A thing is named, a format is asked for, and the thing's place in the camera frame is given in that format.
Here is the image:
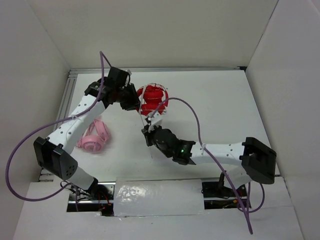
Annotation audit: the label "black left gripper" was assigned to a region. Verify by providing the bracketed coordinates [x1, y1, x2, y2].
[115, 82, 144, 111]

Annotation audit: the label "red headphones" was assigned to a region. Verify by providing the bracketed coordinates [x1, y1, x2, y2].
[136, 83, 169, 116]

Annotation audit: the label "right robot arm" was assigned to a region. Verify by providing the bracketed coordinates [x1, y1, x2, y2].
[141, 125, 277, 196]

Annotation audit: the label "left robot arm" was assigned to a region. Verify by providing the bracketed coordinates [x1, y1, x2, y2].
[33, 67, 140, 200]

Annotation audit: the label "pink headphones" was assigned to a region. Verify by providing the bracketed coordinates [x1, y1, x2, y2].
[75, 119, 111, 152]

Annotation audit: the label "white taped cover plate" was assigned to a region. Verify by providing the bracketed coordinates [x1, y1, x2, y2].
[113, 178, 205, 217]

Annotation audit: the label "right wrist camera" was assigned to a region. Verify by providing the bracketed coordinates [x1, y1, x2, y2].
[145, 111, 163, 132]

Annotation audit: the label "rear aluminium rail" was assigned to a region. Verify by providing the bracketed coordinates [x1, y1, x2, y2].
[69, 66, 248, 75]

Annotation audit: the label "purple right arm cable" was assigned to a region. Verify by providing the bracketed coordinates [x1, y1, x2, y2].
[149, 97, 265, 235]

